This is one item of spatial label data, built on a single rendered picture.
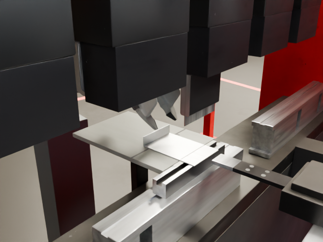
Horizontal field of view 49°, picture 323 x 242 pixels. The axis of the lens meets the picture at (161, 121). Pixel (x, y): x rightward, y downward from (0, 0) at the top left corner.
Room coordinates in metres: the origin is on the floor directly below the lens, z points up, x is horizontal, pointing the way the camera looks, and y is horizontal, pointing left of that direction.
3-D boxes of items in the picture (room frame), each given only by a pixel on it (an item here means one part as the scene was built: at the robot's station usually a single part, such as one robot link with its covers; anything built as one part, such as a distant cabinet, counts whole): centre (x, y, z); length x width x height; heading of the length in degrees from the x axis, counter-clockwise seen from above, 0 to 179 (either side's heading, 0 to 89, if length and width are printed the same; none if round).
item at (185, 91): (0.62, -0.07, 1.13); 0.10 x 0.02 x 0.10; 141
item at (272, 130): (1.04, -0.42, 0.92); 0.50 x 0.06 x 0.10; 141
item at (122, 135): (0.71, 0.04, 1.00); 0.26 x 0.18 x 0.01; 51
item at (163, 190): (0.60, -0.06, 0.98); 0.20 x 0.03 x 0.03; 141
